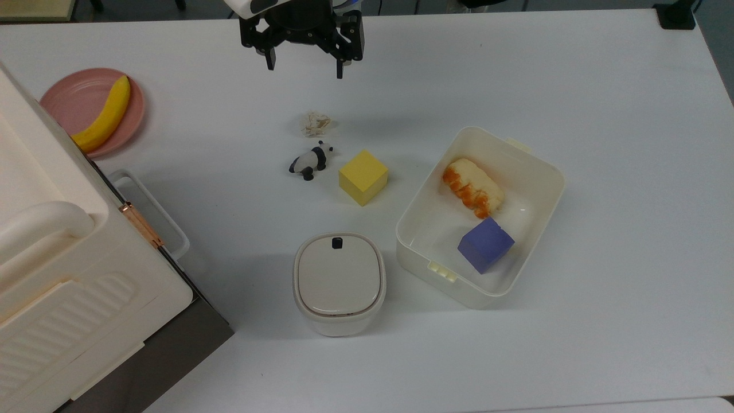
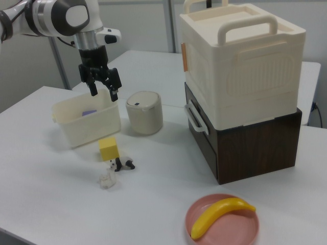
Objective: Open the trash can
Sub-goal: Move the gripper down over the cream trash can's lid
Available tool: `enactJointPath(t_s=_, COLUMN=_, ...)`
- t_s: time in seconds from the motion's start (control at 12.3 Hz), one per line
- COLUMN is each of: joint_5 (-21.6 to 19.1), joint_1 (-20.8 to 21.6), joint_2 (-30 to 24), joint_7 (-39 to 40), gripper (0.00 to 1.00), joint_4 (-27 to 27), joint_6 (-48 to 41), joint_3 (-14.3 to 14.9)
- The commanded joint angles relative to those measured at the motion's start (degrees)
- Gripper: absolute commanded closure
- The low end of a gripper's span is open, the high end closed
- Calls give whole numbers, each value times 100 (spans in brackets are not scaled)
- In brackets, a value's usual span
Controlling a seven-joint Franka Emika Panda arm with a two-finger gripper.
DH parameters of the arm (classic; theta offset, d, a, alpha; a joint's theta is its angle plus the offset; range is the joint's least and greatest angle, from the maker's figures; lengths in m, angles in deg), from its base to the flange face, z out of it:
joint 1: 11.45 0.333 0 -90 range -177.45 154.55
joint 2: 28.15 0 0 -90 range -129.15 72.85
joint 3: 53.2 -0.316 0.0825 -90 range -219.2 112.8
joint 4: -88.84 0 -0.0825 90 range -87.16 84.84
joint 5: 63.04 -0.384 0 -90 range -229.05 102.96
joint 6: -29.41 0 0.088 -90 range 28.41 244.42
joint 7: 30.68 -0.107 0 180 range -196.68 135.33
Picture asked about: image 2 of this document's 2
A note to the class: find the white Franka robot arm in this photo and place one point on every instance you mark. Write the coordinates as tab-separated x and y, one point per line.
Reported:
46	15

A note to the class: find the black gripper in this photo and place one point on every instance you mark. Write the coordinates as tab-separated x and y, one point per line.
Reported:
93	62

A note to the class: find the small beige trash can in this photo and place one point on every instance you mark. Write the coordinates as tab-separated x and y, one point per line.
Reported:
144	113

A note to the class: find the purple block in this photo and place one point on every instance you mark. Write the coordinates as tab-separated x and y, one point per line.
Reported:
89	112

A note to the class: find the yellow plastic banana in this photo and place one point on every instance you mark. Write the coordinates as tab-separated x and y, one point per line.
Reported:
217	215

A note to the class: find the pink plate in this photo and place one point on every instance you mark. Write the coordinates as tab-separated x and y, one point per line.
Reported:
227	227

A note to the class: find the dark wood drawer cabinet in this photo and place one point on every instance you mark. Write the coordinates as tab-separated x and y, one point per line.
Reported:
245	150

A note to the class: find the grey metal stand pole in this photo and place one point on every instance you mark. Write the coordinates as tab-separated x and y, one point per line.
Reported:
60	63

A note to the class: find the cream plastic bin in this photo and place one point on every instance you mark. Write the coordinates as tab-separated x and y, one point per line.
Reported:
87	120

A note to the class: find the panda figurine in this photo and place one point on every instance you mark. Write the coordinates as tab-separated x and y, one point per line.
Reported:
122	164

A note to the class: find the yellow cube block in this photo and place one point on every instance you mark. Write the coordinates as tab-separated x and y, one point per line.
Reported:
108	149

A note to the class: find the cream plastic storage box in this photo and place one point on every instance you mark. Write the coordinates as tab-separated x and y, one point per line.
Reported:
245	71

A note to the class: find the white animal figurine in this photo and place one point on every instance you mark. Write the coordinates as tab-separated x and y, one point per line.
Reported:
106	180

